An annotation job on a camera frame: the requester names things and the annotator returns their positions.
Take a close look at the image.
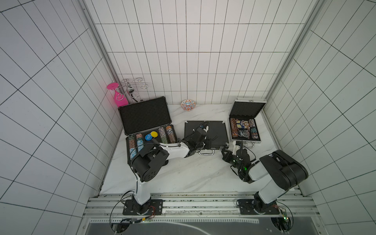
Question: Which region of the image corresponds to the right silver poker case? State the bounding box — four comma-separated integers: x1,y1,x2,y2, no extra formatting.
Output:
228,98,267,144

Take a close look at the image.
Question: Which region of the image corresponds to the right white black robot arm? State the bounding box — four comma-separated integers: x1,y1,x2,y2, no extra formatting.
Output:
221,141,308,212

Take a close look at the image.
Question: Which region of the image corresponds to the silver wire glass holder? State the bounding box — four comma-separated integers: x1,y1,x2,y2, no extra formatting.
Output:
120,77,148,103

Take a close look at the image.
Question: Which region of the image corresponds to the blue round chip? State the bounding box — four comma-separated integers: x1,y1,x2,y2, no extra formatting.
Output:
145,134,153,141

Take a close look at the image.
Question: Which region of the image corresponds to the aluminium mounting rail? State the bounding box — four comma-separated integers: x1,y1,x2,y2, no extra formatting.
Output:
84,192,319,221

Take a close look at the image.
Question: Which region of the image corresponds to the pink wine glass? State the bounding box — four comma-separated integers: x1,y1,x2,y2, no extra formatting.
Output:
107,83,129,107

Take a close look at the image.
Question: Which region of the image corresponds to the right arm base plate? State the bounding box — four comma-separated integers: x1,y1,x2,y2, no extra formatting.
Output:
236,199,280,215

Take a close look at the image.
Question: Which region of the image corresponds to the yellow round chip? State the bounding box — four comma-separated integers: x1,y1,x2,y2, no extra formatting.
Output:
150,131,158,138

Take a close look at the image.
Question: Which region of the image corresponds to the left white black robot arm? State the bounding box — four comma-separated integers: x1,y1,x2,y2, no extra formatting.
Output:
130,121,209,206

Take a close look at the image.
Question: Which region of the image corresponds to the black poker case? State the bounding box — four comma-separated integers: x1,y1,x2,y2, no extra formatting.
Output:
184,120,230,156
118,97,178,164

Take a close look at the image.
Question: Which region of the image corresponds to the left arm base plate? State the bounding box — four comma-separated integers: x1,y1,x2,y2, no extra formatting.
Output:
122,199,164,216

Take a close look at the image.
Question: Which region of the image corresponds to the colourful patterned bowl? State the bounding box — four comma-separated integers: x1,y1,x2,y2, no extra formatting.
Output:
181,99,196,112

